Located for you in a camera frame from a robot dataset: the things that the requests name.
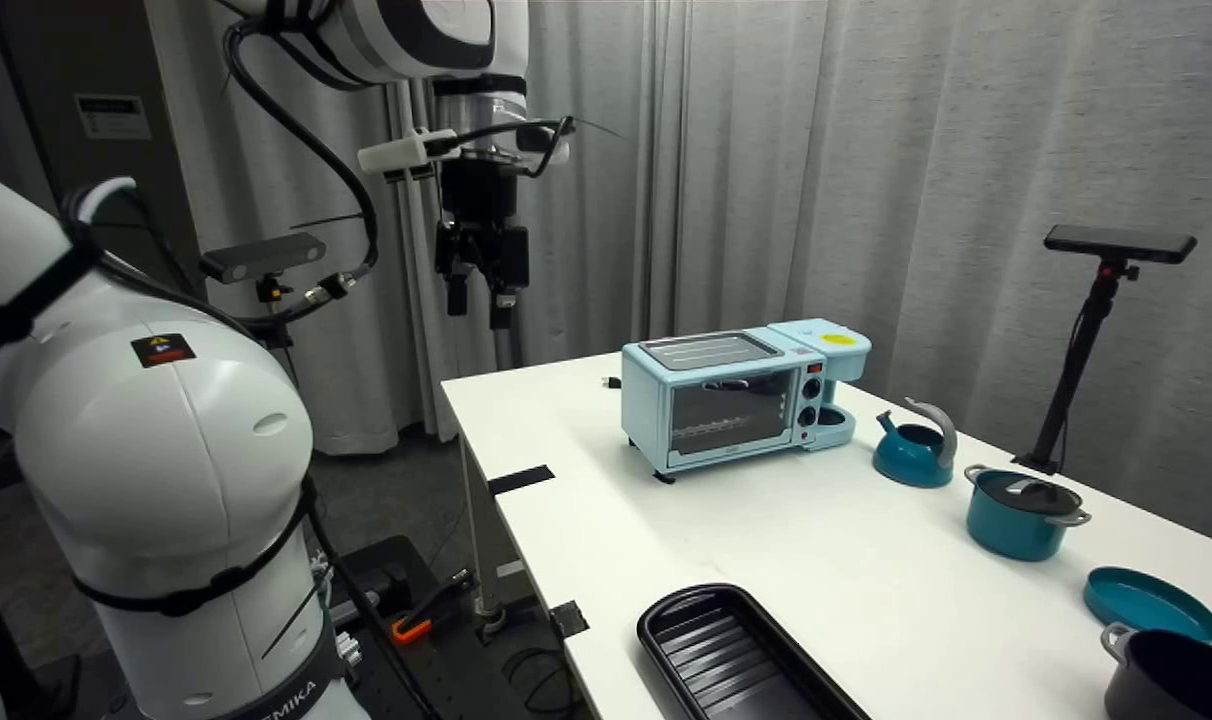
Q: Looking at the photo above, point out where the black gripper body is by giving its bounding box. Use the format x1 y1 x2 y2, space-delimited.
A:
436 155 525 241

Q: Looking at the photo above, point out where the blue pot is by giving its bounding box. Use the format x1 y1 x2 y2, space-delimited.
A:
959 459 1097 564

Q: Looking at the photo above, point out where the black pot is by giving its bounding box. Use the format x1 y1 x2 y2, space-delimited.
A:
1098 615 1212 720

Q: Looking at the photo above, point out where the black tape strip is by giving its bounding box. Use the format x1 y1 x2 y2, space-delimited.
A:
483 459 559 502
539 600 591 644

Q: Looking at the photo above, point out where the light blue toaster oven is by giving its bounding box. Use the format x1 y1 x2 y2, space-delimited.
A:
616 318 875 483

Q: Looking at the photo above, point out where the black grill tray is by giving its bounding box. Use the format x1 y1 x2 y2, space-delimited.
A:
632 581 875 720

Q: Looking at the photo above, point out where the blue toy kettle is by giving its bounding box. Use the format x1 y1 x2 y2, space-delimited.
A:
871 397 965 491

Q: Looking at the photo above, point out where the blue round plate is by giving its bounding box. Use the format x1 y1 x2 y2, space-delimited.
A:
1078 564 1212 644

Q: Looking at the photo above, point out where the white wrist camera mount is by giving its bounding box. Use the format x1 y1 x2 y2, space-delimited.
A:
356 126 464 181

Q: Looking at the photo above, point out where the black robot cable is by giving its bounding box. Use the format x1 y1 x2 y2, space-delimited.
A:
220 15 385 331

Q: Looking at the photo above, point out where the orange handled black clamp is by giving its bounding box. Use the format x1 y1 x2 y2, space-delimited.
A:
358 568 476 651

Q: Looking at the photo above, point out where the black camera on stand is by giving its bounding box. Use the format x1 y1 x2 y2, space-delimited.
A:
1014 220 1199 481

